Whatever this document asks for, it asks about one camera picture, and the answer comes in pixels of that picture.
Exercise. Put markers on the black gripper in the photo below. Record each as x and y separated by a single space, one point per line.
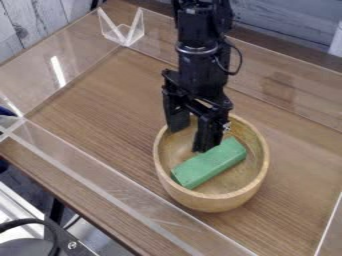
193 90

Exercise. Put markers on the green rectangular block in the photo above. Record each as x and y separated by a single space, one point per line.
206 165

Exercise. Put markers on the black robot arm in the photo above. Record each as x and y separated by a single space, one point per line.
202 21

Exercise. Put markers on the brown wooden bowl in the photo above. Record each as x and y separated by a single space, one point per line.
231 188

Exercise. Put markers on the clear acrylic tray walls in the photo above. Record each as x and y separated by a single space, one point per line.
86 92

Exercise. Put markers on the black table leg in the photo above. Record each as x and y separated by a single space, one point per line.
56 211

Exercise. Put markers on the grey metal bracket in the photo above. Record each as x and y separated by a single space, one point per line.
67 245

